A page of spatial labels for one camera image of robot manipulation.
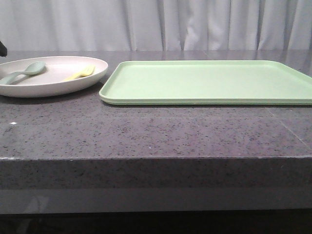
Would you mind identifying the light green tray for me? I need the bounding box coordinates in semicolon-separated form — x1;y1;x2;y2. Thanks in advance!
99;60;312;105

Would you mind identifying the yellow plastic fork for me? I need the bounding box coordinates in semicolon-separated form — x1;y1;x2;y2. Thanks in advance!
63;65;96;81

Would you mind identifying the white round plate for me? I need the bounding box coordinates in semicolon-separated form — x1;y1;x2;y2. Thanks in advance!
0;56;108;98

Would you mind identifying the sage green spoon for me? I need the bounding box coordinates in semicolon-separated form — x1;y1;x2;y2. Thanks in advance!
0;61;45;85

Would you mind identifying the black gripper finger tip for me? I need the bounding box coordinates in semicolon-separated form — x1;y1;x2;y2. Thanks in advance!
0;41;7;57

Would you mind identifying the grey curtain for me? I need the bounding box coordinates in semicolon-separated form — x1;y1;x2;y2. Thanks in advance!
0;0;312;51

